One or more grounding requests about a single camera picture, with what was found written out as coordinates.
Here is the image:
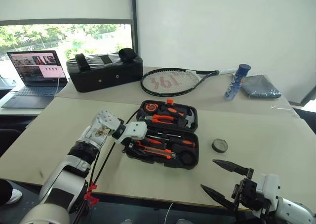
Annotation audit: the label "blue patterned tube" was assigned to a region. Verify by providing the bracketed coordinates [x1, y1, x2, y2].
[224, 63, 251, 101]

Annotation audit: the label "dark chair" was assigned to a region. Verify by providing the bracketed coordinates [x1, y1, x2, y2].
[293, 104, 316, 136]

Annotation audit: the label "black electrical tape roll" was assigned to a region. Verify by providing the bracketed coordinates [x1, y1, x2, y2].
[211, 137, 229, 154]

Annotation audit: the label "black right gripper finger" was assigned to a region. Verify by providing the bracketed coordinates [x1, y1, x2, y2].
[200, 184, 238, 212]
[212, 159, 249, 176]

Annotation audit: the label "dark trouser leg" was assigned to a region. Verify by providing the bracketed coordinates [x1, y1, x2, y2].
[0, 179, 13, 207]

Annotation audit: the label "white shoe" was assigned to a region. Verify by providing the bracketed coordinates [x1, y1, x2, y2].
[5, 188, 23, 205]

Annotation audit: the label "white laptop cable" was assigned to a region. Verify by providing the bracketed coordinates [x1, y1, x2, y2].
[55, 71, 66, 94]

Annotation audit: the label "white roller blind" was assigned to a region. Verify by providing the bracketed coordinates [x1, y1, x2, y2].
[0, 0, 133, 26]

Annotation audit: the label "black white tennis racket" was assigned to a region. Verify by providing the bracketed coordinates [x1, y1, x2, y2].
[140, 67, 237, 97]

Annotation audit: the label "orange black utility knife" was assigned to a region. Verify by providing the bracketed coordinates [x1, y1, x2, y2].
[134, 140, 177, 160]

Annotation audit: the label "black padded bag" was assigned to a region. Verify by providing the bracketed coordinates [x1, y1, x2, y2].
[66, 47, 144, 93]

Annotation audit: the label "thin white hanging cable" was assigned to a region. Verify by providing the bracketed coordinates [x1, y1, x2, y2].
[165, 202, 174, 224]

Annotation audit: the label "dark window frame post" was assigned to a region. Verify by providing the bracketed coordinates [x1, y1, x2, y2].
[129, 0, 139, 57]

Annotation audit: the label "grey folded cloth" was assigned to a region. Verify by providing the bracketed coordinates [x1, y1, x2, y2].
[240, 74, 282, 99]

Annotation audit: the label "steel claw hammer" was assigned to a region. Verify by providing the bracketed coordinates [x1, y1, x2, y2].
[178, 107, 197, 129]

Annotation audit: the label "black tool case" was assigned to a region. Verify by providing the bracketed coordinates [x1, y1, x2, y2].
[121, 98, 200, 171]

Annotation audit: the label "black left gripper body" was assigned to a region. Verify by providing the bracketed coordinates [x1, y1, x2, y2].
[121, 139, 137, 155]

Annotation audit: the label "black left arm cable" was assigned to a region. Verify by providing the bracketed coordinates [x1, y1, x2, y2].
[73, 108, 139, 224]

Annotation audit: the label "orange handled pliers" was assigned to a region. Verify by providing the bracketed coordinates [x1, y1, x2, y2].
[144, 114, 176, 125]

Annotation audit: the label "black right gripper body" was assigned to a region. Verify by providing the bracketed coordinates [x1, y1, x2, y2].
[231, 168, 267, 217]

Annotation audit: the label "dark open laptop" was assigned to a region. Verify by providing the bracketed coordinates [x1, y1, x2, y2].
[0, 50, 69, 109]

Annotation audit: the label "red cable tie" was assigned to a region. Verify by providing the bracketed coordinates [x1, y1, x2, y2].
[83, 181, 100, 207]

